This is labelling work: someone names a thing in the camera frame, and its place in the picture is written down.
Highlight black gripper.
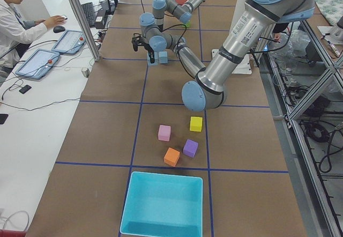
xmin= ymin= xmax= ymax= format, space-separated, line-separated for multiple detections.
xmin=143 ymin=42 xmax=155 ymax=65

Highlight light blue foam block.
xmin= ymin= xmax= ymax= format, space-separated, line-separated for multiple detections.
xmin=158 ymin=51 xmax=168 ymax=64
xmin=147 ymin=52 xmax=159 ymax=66

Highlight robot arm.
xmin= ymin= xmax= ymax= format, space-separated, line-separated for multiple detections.
xmin=152 ymin=0 xmax=206 ymax=30
xmin=132 ymin=0 xmax=315 ymax=112

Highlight black keyboard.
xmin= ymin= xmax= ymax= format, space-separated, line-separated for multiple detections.
xmin=81 ymin=2 xmax=95 ymax=27

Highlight pink foam block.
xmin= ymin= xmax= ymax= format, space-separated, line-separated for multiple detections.
xmin=158 ymin=124 xmax=171 ymax=142

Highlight far teach pendant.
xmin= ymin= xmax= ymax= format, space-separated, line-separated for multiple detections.
xmin=51 ymin=30 xmax=85 ymax=55

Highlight teach pendant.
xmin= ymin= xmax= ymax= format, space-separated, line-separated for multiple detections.
xmin=15 ymin=49 xmax=60 ymax=80
xmin=51 ymin=30 xmax=85 ymax=55

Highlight yellow foam block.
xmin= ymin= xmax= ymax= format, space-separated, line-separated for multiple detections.
xmin=189 ymin=116 xmax=203 ymax=132

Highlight black computer mouse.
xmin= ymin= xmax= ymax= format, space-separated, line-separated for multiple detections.
xmin=53 ymin=26 xmax=65 ymax=33

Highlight left purple foam block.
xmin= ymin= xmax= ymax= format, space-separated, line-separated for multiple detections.
xmin=183 ymin=139 xmax=198 ymax=158

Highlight left orange foam block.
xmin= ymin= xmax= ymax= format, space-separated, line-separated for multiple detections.
xmin=163 ymin=147 xmax=180 ymax=167

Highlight near teach pendant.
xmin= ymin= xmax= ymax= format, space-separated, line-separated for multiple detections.
xmin=15 ymin=49 xmax=60 ymax=80

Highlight black smartphone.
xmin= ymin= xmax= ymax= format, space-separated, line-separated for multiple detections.
xmin=19 ymin=85 xmax=32 ymax=94

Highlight seated person white coat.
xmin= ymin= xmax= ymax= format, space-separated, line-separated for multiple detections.
xmin=1 ymin=0 xmax=65 ymax=73

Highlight light blue plastic bin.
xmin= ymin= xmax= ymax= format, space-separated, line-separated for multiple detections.
xmin=120 ymin=172 xmax=203 ymax=236

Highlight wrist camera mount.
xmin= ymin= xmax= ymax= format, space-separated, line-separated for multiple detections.
xmin=131 ymin=33 xmax=145 ymax=52

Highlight aluminium frame post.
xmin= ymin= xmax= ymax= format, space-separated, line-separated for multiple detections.
xmin=69 ymin=0 xmax=100 ymax=62

